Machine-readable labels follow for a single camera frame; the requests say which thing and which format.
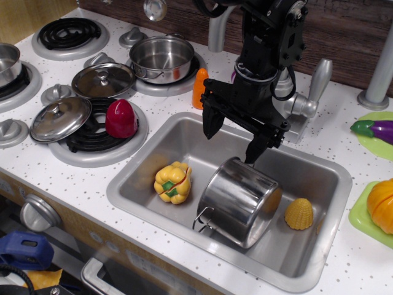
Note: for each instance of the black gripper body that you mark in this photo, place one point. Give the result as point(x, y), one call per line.
point(248, 103)

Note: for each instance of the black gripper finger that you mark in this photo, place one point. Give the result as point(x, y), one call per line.
point(213, 119)
point(259, 144)

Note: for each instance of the steel pot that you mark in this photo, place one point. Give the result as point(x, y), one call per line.
point(239, 202)
point(11, 65)
point(161, 59)

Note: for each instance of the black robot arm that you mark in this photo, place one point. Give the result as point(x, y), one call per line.
point(272, 41)

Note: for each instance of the steel pot on burner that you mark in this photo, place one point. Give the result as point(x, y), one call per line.
point(161, 59)

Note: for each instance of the stainless steel sink basin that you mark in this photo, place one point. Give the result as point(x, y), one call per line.
point(290, 259)

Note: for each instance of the steel pot lid rear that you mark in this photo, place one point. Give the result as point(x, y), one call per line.
point(103, 80)

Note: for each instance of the steel pot lid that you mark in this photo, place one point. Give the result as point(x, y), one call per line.
point(60, 119)
point(103, 80)

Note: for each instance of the steel pot lid front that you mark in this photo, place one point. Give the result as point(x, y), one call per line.
point(60, 119)

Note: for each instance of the purple striped toy onion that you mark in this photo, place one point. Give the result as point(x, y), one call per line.
point(233, 75)

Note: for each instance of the orange toy carrot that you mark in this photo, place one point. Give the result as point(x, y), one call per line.
point(199, 88)

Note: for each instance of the yellow toy bell pepper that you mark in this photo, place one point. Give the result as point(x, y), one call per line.
point(173, 183)

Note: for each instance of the yellow toy corn piece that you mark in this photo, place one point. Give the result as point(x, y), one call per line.
point(299, 214)

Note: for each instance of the red toy pepper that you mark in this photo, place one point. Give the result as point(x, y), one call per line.
point(121, 121)

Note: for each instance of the grey countertop knob rear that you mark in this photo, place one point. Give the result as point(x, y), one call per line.
point(131, 38)

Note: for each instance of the grey countertop knob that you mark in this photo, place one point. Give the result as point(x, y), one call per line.
point(98, 59)
point(56, 92)
point(13, 132)
point(131, 38)

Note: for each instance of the light green plate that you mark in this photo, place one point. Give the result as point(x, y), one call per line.
point(375, 145)

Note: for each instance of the black coil burner front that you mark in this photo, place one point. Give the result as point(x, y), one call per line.
point(92, 136)

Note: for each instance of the black coil burner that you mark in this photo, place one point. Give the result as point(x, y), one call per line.
point(68, 33)
point(92, 136)

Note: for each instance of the green cutting board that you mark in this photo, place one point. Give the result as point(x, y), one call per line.
point(361, 220)

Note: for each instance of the hanging steel ladle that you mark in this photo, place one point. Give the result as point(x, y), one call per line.
point(155, 10)

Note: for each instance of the grey pole with base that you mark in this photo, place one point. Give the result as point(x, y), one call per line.
point(375, 96)

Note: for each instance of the purple toy eggplant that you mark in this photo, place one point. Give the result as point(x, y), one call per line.
point(381, 129)

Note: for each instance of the grey countertop knob centre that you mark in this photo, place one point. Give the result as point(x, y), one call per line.
point(98, 59)

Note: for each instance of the orange toy pumpkin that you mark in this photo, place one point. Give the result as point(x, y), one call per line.
point(379, 205)

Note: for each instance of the grey countertop knob middle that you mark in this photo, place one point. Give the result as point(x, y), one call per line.
point(56, 92)

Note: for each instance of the black coil burner rear left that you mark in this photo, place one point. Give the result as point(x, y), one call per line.
point(68, 33)

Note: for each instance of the grey stove knob front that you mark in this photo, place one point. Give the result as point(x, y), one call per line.
point(37, 215)

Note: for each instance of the grey countertop knob left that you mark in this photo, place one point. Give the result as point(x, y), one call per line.
point(13, 132)

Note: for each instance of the blue clamp tool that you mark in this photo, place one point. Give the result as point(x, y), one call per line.
point(26, 251)

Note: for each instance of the yellow cloth scrap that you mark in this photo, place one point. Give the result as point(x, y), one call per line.
point(43, 278)

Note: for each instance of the silver oven door handle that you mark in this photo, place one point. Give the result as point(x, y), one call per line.
point(91, 279)

